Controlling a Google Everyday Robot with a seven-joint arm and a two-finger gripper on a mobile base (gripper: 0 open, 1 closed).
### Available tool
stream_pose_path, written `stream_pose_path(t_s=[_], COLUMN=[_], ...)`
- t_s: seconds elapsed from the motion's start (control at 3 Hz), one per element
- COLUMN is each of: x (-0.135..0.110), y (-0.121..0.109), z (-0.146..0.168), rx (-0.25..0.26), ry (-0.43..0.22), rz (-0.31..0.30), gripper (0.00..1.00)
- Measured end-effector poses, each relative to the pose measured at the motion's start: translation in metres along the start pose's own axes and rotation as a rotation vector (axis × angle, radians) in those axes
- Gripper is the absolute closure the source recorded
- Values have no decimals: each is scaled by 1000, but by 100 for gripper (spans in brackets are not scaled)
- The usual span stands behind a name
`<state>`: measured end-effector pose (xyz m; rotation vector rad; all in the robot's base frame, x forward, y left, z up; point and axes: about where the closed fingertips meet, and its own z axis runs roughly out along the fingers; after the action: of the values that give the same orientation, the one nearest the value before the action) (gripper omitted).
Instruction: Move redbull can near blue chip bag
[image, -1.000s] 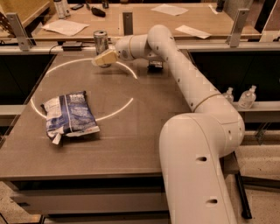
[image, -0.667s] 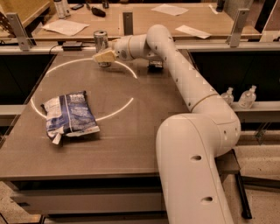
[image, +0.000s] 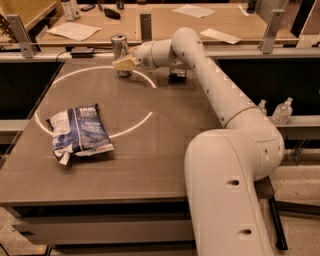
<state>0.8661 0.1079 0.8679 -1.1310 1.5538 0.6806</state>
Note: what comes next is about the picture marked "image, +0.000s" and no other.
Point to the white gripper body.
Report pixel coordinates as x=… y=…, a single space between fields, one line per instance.
x=143 y=55

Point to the silver redbull can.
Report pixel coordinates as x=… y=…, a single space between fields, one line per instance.
x=119 y=46

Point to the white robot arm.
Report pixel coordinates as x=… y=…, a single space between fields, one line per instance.
x=221 y=165

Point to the white spray can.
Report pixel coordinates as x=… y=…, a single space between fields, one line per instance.
x=70 y=9

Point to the blue chip bag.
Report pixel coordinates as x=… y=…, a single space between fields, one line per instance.
x=78 y=131

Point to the small black snack packet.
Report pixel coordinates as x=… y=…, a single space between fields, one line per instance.
x=177 y=74

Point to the black computer mouse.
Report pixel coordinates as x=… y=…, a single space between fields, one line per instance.
x=112 y=14

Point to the black power adapter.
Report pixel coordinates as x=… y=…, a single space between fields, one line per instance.
x=82 y=52

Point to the white paper sheet left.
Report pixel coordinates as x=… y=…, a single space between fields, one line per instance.
x=74 y=31

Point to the white paper sheet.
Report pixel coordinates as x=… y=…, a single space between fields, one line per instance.
x=194 y=11
x=74 y=31
x=220 y=36

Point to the black phone on desk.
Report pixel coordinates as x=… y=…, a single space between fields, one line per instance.
x=88 y=7

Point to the white paper sheet top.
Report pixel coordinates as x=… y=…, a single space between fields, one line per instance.
x=194 y=11

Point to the white paper sheet right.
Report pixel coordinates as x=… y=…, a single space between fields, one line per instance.
x=220 y=36

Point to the clear sanitizer bottle left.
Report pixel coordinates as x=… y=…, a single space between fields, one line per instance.
x=262 y=106

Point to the clear sanitizer bottle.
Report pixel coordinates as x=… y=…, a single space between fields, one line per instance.
x=283 y=112
x=262 y=106

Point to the clear sanitizer bottle right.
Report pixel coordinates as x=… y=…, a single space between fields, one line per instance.
x=283 y=112

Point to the white drawer front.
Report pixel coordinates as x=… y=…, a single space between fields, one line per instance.
x=105 y=229

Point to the middle metal bracket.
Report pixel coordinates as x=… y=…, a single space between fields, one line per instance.
x=146 y=27

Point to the metal bracket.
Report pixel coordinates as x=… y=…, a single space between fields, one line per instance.
x=267 y=44
x=26 y=43
x=146 y=27

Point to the left metal bracket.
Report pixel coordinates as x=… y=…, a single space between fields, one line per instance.
x=26 y=43

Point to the right metal bracket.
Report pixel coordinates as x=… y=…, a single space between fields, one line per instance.
x=267 y=44

